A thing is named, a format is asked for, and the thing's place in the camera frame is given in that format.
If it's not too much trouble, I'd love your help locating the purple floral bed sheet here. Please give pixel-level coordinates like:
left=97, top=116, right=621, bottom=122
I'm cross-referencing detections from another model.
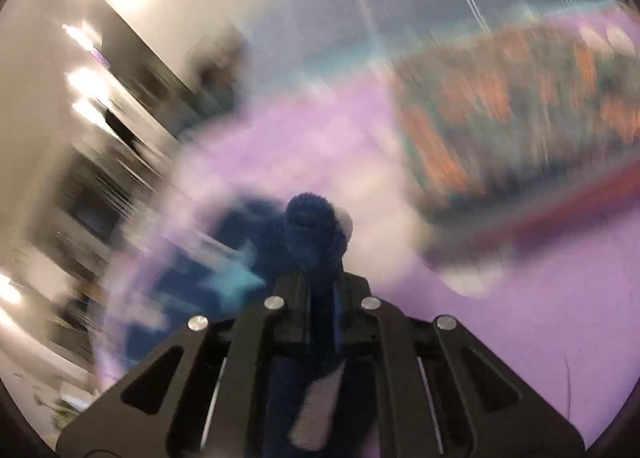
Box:
left=94, top=7, right=640, bottom=448

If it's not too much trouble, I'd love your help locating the folded floral clothes stack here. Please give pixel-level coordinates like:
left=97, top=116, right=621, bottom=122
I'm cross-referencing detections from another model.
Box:
left=392, top=25, right=639, bottom=259

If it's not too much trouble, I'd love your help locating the navy star fleece baby jacket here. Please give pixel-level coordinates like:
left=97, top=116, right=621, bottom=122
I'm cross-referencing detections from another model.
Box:
left=120, top=193, right=375, bottom=457

